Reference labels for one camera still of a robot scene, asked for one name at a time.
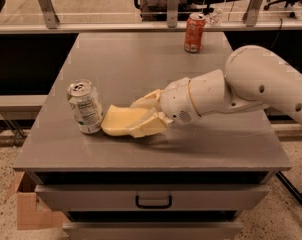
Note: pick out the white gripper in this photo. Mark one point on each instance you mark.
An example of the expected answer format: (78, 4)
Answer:
(176, 100)

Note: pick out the yellow sponge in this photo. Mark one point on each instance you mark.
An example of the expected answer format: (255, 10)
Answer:
(118, 119)

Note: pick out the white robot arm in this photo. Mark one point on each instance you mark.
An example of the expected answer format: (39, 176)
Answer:
(253, 78)

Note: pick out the white green 7up can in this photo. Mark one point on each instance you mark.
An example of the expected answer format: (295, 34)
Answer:
(83, 98)

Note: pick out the orange soda can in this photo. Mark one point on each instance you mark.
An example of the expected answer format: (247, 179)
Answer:
(193, 34)

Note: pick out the grey drawer cabinet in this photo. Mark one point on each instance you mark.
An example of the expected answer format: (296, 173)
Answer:
(140, 140)

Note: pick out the crumpled clear plastic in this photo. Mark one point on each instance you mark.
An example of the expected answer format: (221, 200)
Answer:
(214, 18)

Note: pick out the metal railing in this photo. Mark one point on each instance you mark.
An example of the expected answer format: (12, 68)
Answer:
(121, 15)

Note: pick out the cardboard box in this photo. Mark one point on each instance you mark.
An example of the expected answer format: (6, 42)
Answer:
(32, 213)

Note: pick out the black drawer handle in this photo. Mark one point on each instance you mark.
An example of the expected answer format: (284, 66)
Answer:
(153, 203)

